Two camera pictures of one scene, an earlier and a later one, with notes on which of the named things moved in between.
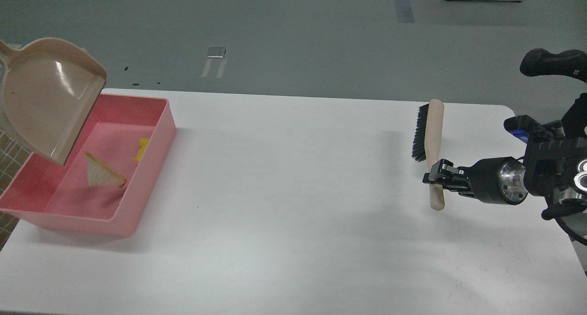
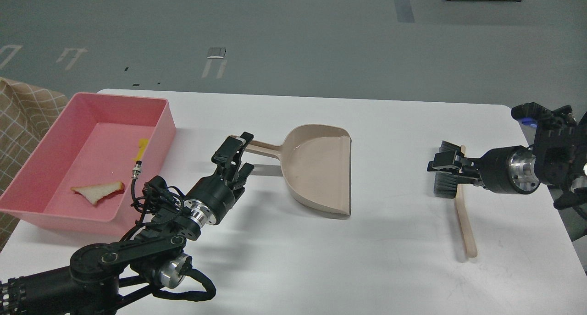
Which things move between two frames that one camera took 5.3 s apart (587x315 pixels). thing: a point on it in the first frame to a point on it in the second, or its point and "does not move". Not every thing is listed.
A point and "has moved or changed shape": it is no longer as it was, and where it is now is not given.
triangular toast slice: x=98 y=174 to x=93 y=192
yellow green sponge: x=143 y=143 does not move
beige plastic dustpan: x=49 y=92 to x=315 y=162
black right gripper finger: x=460 y=185 to x=468 y=175
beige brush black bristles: x=427 y=143 has moved or changed shape
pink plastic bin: x=50 y=194 does not move
